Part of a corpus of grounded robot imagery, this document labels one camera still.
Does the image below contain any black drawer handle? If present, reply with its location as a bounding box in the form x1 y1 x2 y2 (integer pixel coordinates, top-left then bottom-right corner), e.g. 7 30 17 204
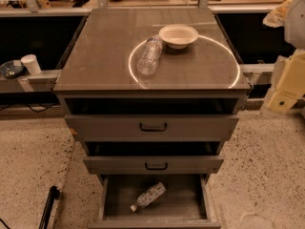
139 123 168 132
145 162 168 171

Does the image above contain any black cable under shelf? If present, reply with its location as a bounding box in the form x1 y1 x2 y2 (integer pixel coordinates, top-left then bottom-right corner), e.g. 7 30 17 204
0 102 60 114

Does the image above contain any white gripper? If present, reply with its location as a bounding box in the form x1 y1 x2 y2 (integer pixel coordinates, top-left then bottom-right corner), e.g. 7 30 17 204
266 50 305 115

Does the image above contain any dark round plate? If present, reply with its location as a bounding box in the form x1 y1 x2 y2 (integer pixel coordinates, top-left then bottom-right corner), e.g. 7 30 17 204
0 60 25 79

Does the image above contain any blue plastic water bottle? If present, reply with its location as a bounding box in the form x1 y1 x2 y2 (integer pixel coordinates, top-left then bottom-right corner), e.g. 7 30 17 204
130 182 166 212

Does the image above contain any grey middle drawer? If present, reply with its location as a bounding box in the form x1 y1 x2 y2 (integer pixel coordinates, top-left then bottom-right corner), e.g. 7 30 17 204
84 142 223 175

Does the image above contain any grey bottom drawer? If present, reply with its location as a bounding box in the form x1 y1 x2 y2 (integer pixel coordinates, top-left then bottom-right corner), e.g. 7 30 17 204
88 175 221 229

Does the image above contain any black floor cable bar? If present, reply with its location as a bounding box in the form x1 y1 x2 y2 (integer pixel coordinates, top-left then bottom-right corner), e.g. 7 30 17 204
38 186 61 229

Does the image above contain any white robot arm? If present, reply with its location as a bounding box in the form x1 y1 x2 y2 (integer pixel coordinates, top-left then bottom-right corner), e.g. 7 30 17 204
263 0 305 115

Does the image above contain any black top drawer handle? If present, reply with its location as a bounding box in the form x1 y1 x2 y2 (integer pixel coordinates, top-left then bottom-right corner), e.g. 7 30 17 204
139 123 168 132

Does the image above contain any clear plastic bottle on counter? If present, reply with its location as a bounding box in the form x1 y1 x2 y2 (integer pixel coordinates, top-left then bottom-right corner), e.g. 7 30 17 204
136 35 163 76

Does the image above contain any black middle drawer handle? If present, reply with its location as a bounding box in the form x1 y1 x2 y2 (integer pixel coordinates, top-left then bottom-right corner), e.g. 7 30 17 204
145 162 168 171

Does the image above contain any grey top drawer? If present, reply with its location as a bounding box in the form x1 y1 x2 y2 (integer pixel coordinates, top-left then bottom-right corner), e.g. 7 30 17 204
66 98 238 141

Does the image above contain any white paper cup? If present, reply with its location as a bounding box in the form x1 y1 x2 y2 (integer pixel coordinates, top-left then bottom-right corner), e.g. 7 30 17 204
21 54 41 75

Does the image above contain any white paper bowl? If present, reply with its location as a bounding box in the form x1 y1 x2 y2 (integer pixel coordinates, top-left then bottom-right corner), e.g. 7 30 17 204
158 25 198 50

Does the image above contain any grey drawer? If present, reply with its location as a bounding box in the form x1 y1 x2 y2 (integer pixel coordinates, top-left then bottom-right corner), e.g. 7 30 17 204
84 142 223 175
88 175 221 229
66 98 238 141

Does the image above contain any grey drawer cabinet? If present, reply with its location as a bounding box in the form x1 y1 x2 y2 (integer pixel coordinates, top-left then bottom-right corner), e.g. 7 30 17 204
52 7 253 229

